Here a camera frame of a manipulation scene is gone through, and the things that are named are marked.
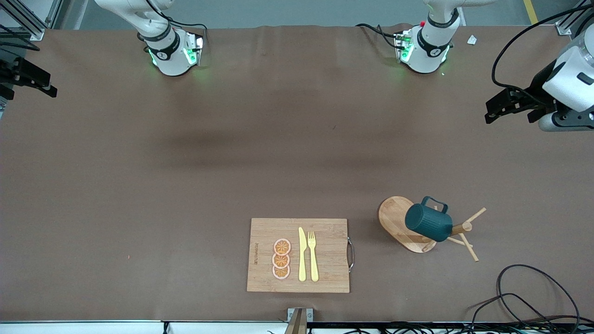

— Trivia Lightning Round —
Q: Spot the dark teal ribbed cup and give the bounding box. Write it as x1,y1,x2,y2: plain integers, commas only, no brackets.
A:
405,196,453,243

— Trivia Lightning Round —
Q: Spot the wooden mug rack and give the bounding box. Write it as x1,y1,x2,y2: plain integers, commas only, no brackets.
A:
378,196,487,263

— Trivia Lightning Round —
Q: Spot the bamboo cutting board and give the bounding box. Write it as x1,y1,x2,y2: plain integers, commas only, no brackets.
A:
246,218,355,294

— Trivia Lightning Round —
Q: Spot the yellow plastic fork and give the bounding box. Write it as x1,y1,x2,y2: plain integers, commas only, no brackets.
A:
308,231,320,283

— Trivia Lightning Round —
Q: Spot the yellow plastic knife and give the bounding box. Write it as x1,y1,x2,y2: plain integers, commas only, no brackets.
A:
298,227,308,282

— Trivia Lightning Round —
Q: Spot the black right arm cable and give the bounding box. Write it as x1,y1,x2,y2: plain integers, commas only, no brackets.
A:
0,25,41,52

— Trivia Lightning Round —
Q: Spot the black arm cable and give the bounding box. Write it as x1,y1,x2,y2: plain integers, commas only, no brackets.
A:
0,25,41,52
491,6,594,93

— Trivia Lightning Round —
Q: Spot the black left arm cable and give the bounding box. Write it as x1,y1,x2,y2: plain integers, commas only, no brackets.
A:
491,6,594,93

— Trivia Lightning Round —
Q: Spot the aluminium frame profile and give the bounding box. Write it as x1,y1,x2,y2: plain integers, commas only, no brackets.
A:
0,0,64,42
556,0,594,36

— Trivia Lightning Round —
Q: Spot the black looped table cable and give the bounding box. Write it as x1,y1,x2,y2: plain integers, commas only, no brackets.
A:
497,264,581,334

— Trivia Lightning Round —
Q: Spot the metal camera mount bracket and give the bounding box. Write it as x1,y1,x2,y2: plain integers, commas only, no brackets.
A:
286,308,314,334

